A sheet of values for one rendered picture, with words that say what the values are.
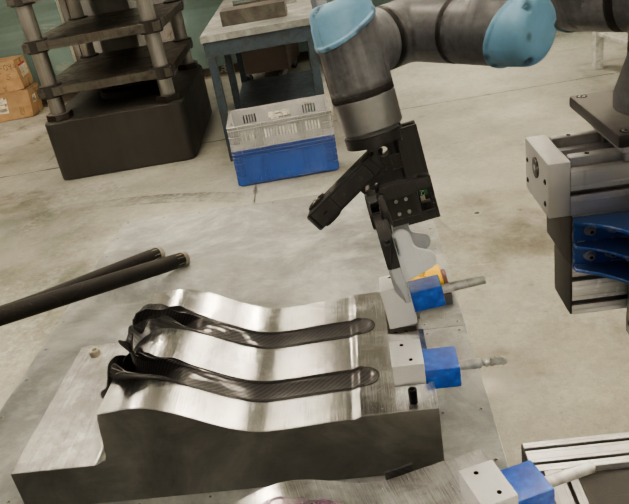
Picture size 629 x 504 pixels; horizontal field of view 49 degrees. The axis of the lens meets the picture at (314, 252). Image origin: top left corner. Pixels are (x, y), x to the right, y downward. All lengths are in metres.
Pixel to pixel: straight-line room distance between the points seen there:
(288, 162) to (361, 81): 3.25
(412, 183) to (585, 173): 0.36
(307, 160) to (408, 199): 3.21
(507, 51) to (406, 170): 0.18
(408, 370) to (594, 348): 1.64
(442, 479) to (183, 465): 0.29
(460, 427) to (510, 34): 0.46
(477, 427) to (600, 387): 1.38
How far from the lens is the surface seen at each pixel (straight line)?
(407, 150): 0.83
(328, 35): 0.80
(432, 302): 0.88
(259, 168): 4.04
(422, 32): 0.83
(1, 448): 1.07
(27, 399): 1.15
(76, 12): 5.85
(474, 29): 0.79
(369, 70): 0.80
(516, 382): 2.24
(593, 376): 2.28
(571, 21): 1.18
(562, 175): 1.10
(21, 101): 7.40
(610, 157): 1.13
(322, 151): 4.02
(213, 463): 0.83
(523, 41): 0.76
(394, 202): 0.83
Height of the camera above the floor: 1.39
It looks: 26 degrees down
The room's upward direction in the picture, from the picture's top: 10 degrees counter-clockwise
